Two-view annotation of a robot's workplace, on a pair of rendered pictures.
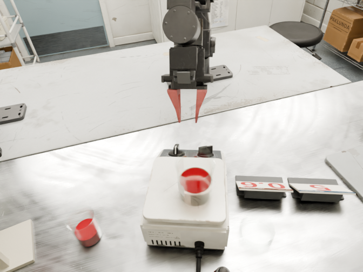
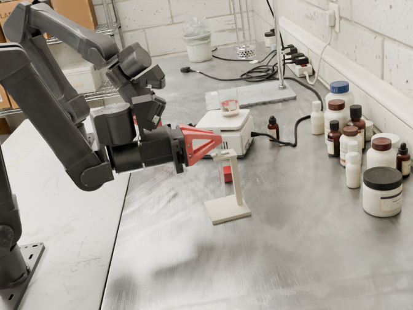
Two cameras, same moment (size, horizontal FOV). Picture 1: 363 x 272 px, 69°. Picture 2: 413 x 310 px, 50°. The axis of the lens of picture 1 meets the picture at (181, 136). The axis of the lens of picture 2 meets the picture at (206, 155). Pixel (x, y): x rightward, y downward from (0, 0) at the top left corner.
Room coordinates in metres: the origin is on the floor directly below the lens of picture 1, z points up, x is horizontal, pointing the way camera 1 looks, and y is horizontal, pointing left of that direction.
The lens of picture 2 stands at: (0.03, 1.06, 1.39)
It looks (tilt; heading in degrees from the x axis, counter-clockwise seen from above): 25 degrees down; 285
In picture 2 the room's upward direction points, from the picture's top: 10 degrees counter-clockwise
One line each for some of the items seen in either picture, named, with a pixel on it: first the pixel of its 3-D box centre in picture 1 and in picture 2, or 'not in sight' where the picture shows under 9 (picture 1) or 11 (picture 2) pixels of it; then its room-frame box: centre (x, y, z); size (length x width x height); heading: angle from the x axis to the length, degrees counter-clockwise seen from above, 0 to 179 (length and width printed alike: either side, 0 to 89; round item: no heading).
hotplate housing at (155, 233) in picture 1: (188, 190); (216, 135); (0.28, -0.01, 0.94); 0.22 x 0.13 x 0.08; 172
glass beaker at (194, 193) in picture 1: (196, 177); (228, 102); (0.24, -0.02, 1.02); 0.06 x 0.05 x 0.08; 148
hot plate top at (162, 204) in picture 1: (186, 187); (223, 119); (0.25, 0.00, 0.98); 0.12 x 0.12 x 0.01; 82
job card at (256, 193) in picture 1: (261, 183); not in sight; (0.30, -0.14, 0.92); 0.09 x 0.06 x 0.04; 82
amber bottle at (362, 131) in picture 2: not in sight; (356, 128); (-0.07, 0.05, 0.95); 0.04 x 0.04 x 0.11
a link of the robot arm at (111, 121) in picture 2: not in sight; (104, 141); (0.39, 0.38, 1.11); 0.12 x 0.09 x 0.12; 36
